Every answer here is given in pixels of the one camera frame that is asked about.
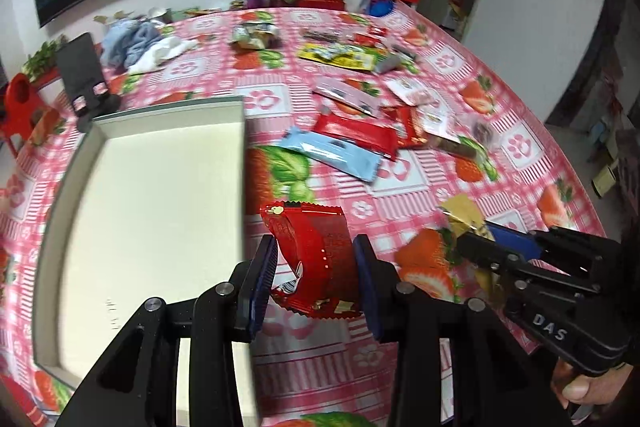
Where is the crumpled silver snack bag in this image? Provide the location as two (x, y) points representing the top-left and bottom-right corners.
(229, 22), (281, 51)

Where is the clear packet dark snack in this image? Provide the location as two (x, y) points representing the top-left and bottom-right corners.
(468, 117), (499, 152)

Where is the red plastic stool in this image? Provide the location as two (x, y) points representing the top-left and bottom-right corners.
(1, 74), (61, 159)

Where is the small green plant left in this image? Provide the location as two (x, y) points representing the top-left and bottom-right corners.
(22, 35), (68, 81)

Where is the right hand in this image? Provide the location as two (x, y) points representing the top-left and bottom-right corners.
(551, 360), (639, 426)

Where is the crispy cranberry snack packet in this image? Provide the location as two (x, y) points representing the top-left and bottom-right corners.
(416, 103), (460, 143)

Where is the pink strawberry tablecloth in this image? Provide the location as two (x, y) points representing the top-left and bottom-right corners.
(1, 9), (603, 426)

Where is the white cloth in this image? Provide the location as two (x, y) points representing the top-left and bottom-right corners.
(127, 36), (198, 75)

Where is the pink flat snack packet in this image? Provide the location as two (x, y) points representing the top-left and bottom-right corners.
(312, 77), (381, 118)

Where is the dark snack packet far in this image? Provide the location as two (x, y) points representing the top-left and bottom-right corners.
(300, 28), (341, 43)

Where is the brown chocolate bar wrapper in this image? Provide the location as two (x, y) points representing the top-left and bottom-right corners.
(426, 134), (477, 160)

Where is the black phone stand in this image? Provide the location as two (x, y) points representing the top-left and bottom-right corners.
(55, 32), (122, 133)

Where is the gold snack packet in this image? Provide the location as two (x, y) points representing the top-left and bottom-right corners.
(439, 194), (496, 298)

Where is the long red snack bar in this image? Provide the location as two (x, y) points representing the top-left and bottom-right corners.
(312, 113), (398, 160)

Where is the yellow green snack bag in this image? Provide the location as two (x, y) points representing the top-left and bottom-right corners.
(297, 42), (386, 72)

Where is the blue cloth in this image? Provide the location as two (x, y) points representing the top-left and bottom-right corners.
(100, 18), (162, 69)

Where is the white shallow box tray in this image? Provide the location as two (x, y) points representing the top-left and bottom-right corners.
(32, 95), (262, 426)

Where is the light blue snack bar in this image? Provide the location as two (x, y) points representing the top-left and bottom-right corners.
(278, 127), (382, 183)

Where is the small red snack packet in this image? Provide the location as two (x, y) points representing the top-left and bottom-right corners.
(381, 106), (427, 150)

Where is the grey silver snack stick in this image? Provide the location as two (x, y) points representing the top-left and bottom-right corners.
(372, 54), (402, 75)

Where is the small red candy packet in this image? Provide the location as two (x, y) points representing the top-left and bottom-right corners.
(368, 25), (388, 37)

